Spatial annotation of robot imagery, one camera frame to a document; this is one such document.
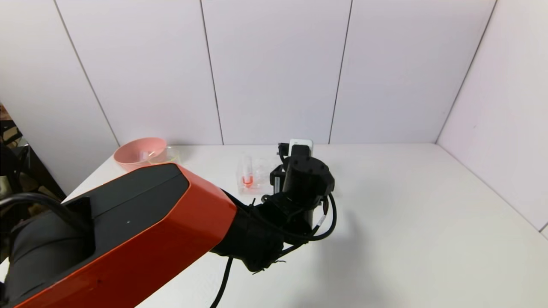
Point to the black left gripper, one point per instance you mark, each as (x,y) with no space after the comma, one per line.
(276,180)

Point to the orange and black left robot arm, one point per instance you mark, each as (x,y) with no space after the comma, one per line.
(141,231)

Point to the clear acrylic test tube rack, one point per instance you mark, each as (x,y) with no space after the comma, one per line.
(261,171)

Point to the test tube with red pigment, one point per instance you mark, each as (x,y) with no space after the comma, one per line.
(247,179)

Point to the clear glass beaker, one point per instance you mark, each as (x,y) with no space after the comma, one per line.
(169,156)

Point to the pink plastic bowl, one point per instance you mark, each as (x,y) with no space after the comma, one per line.
(132,154)

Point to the dark background furniture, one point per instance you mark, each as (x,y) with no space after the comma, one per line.
(17,162)

